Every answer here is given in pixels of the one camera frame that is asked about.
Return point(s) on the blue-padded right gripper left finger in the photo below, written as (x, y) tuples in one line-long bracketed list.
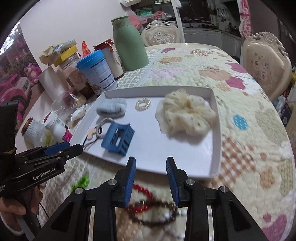
[(125, 179)]

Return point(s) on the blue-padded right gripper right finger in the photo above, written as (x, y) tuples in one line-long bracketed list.
[(180, 185)]

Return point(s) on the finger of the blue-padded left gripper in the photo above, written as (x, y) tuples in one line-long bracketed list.
[(70, 152), (50, 150)]

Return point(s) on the blue plastic claw hair clip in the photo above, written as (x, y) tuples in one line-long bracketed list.
[(118, 138)]

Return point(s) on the cream polka-dot organza scrunchie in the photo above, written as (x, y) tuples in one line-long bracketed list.
[(180, 112)]

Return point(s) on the light blue fluffy scrunchie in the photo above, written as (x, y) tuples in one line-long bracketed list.
[(112, 108)]

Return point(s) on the person's left hand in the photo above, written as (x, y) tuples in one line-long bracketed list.
[(14, 207)]

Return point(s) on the glass jar with gold lid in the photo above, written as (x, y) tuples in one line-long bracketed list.
[(32, 132)]

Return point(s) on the white pill bottle pink label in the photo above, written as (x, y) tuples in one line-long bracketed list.
[(58, 128)]

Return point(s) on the white shallow cardboard tray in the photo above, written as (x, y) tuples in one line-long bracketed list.
[(199, 157)]

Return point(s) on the white paper towel roll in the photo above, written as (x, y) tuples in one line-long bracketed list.
[(51, 83)]

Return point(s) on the quilted patchwork tablecloth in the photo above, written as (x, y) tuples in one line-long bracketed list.
[(257, 158)]

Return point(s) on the glass jar with yellow lid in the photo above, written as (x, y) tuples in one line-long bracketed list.
[(67, 62)]

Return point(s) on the blue-lidded milk powder can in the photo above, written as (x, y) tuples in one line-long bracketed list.
[(97, 72)]

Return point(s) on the white cup with red lid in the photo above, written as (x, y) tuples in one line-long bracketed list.
[(112, 58)]

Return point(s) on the green thermos jug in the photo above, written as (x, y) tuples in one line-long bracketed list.
[(129, 44)]

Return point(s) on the cream ornate chair far end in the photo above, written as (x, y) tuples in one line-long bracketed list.
[(160, 32)]

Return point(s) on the cream ornate chair right side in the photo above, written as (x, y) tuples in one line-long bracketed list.
[(266, 60)]

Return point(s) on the pink bear wall poster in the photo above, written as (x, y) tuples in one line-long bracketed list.
[(19, 74)]

